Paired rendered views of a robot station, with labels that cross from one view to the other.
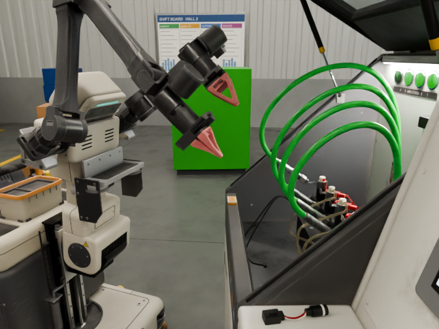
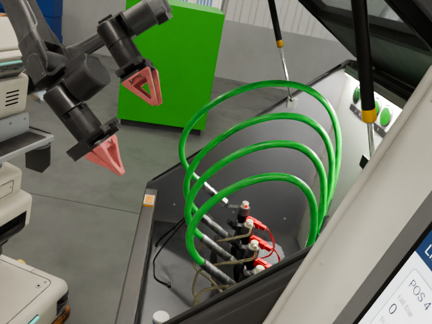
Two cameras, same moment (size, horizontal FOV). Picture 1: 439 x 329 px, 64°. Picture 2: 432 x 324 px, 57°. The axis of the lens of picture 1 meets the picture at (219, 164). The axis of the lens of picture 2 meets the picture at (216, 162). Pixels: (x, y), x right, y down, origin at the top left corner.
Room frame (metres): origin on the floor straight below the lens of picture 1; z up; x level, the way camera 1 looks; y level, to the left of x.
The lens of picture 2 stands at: (0.09, -0.10, 1.59)
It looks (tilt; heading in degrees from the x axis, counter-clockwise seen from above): 24 degrees down; 354
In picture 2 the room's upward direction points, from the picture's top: 11 degrees clockwise
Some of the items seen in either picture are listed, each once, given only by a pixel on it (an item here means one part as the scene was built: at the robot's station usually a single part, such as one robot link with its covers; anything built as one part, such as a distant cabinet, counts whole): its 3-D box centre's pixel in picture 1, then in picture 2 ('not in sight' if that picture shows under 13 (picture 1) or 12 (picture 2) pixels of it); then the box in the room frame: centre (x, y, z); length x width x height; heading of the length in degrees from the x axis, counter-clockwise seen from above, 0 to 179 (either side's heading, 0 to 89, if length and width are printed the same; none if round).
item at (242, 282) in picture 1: (236, 255); (137, 271); (0.93, -0.05, 0.87); 0.62 x 0.04 x 0.16; 1
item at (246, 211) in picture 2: (315, 215); (232, 240); (0.93, -0.28, 1.00); 0.05 x 0.03 x 0.21; 91
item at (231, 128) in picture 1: (210, 118); (169, 63); (4.64, 0.12, 0.65); 0.95 x 0.86 x 1.30; 93
